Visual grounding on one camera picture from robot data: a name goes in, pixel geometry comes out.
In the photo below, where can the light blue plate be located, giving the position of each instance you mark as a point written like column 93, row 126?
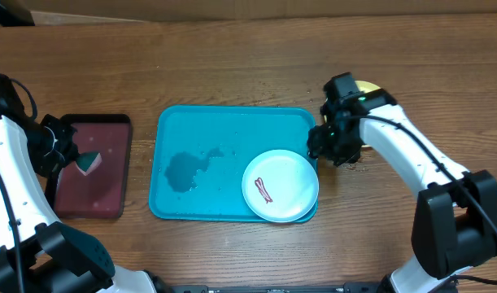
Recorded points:
column 280, row 186

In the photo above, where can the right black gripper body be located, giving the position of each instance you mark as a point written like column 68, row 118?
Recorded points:
column 338, row 144

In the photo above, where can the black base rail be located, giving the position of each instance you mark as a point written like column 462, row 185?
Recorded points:
column 348, row 287

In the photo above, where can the cardboard backboard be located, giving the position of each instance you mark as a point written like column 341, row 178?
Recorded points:
column 187, row 10

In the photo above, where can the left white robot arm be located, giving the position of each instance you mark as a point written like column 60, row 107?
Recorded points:
column 39, row 253

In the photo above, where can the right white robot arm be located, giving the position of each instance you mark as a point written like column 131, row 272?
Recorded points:
column 455, row 223

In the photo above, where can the dark green sponge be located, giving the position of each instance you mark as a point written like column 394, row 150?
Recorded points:
column 88, row 162

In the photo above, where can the yellow-green plate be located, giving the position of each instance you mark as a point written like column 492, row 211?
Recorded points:
column 366, row 87

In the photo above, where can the teal plastic tray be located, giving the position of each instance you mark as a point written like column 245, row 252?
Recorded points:
column 201, row 153

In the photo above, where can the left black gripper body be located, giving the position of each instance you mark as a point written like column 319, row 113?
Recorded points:
column 50, row 144

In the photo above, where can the dark red sponge tray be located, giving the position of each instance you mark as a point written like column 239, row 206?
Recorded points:
column 99, row 193

